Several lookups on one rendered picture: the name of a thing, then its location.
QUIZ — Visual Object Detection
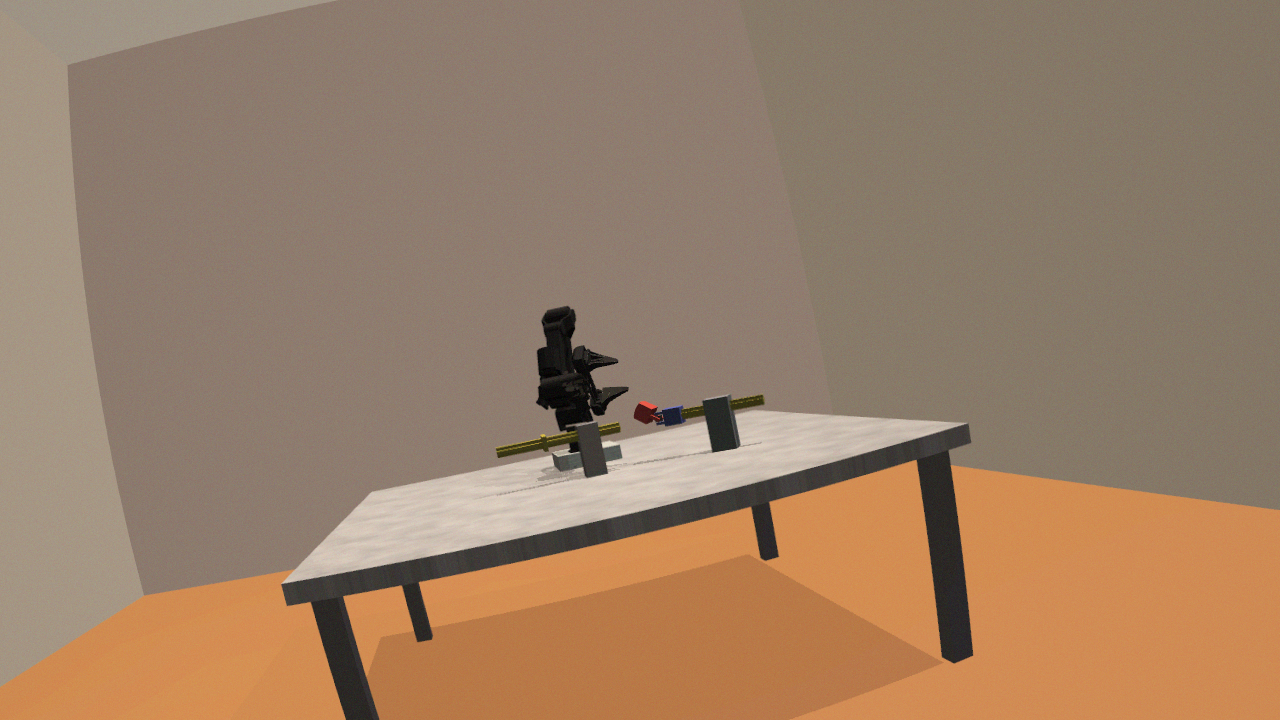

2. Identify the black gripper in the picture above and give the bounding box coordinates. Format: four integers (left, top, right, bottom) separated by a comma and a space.
558, 345, 628, 416

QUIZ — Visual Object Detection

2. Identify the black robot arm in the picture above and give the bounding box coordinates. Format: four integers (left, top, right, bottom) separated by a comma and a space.
536, 306, 593, 433

